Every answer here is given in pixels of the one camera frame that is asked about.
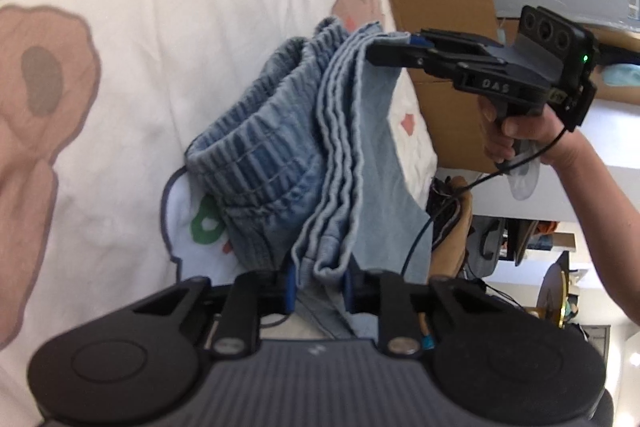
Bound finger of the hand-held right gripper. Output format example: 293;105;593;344
366;43;453;72
409;29;493;52

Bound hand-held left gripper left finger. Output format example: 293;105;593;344
131;267;296;355

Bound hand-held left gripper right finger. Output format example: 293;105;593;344
343;269;506;355

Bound light blue denim pants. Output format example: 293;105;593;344
185;17;436;340

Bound person's right forearm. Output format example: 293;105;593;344
550;127;640;328

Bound person's right hand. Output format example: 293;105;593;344
475;94;583;168

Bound dark patterned folded garment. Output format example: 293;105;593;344
425;179;463;253

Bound grey office chair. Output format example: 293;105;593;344
467;217;508;280

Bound cream bear print blanket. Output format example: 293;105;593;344
0;0;438;408

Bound black cable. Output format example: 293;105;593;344
400;127;573;278

